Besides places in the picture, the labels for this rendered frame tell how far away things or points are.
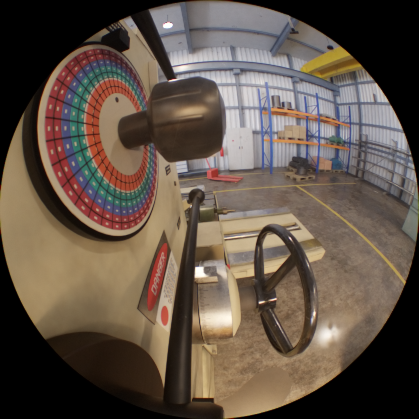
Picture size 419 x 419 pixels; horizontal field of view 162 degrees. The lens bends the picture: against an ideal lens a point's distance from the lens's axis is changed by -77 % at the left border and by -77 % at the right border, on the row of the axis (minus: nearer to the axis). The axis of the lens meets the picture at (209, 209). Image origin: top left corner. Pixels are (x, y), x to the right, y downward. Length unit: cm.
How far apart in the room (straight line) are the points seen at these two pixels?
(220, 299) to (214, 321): 5
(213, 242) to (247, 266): 79
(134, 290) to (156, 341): 8
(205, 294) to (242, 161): 708
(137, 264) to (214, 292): 18
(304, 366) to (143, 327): 172
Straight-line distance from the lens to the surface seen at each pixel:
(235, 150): 712
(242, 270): 123
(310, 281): 26
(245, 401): 170
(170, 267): 26
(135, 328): 16
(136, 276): 15
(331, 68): 1027
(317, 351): 189
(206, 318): 30
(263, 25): 864
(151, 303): 18
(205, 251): 50
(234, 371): 166
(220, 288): 30
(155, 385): 16
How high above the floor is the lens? 166
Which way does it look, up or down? 27 degrees down
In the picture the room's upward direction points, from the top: 6 degrees counter-clockwise
